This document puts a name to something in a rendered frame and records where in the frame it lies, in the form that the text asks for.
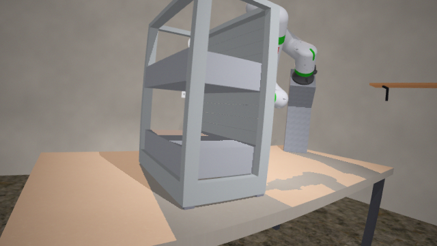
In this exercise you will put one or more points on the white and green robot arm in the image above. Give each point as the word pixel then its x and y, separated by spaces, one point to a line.
pixel 302 52

